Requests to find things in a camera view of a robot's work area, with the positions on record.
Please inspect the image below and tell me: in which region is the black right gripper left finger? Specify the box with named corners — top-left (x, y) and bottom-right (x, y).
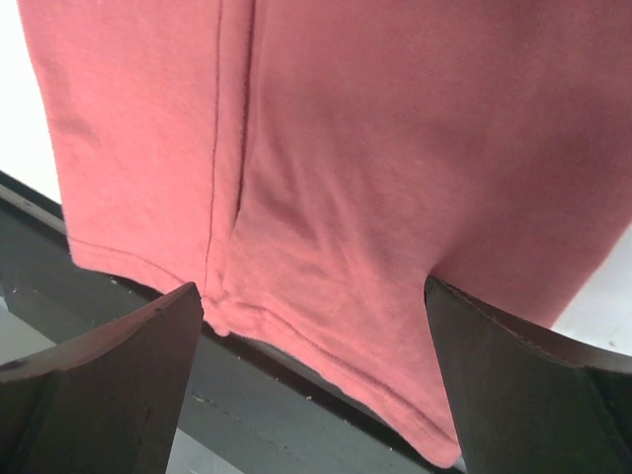
top-left (1, 282), bottom-right (203, 473)

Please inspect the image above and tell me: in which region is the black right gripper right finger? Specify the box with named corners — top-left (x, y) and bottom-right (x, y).
top-left (425, 277), bottom-right (631, 473)

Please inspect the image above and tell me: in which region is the pink t-shirt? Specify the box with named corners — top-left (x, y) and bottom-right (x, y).
top-left (18, 1), bottom-right (631, 468)

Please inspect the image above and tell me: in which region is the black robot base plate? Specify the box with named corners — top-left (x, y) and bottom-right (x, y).
top-left (1, 176), bottom-right (433, 473)

